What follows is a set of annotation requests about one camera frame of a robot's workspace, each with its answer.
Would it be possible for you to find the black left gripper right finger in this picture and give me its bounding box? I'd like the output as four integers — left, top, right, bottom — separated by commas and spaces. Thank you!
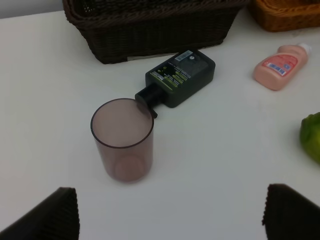
262, 183, 320, 240

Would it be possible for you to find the dark brown wicker basket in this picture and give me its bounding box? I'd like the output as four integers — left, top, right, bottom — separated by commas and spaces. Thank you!
62, 0, 248, 64

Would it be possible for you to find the translucent purple plastic cup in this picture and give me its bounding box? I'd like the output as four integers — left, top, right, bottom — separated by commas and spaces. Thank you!
90, 98, 155, 183

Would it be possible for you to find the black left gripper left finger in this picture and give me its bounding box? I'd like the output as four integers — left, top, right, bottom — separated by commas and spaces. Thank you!
0, 187, 80, 240

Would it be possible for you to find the pink lotion bottle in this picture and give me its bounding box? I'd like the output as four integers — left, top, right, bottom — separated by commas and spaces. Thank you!
253, 43, 312, 91

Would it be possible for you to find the green papaya fruit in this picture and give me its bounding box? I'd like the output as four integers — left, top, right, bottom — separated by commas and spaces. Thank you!
299, 112, 320, 164

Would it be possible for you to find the orange wicker basket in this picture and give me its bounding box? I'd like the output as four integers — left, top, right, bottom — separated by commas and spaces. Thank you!
247, 0, 320, 32

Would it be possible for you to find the dark green pump bottle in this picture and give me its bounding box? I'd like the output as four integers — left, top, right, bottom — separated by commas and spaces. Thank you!
135, 50, 216, 118

